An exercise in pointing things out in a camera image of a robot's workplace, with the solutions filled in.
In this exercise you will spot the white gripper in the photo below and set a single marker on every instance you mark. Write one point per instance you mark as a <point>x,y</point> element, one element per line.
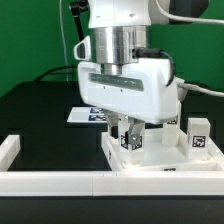
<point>146,90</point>

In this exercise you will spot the white square tabletop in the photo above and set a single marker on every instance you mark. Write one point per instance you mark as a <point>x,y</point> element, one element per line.
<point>158,157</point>

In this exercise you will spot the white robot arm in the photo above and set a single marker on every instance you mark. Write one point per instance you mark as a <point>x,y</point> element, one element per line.
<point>119,71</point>

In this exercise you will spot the white U-shaped fence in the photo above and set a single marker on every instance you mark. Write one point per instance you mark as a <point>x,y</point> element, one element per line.
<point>105,183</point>

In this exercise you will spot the white marker base plate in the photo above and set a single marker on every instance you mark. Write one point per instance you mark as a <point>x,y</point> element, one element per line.
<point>86,115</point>

